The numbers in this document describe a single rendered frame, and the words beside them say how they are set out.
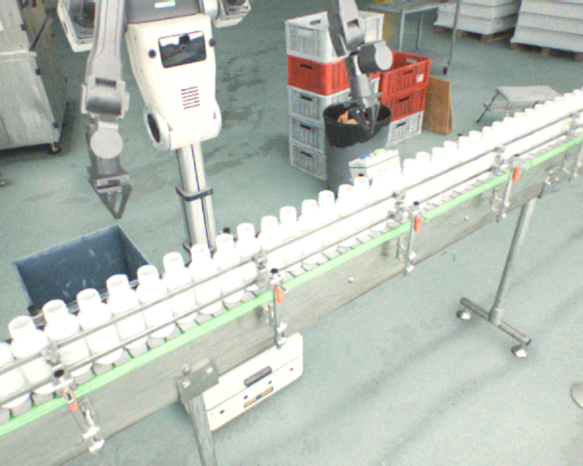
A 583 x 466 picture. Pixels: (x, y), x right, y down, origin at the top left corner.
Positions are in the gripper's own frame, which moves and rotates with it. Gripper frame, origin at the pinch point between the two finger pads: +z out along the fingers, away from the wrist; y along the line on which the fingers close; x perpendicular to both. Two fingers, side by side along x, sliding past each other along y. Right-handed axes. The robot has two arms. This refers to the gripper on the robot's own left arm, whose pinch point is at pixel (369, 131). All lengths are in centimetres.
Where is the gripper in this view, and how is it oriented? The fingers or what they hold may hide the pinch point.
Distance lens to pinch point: 132.0
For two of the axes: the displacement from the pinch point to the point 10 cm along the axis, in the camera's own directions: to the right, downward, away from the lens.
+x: -7.6, 0.0, 6.5
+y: 6.0, -3.7, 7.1
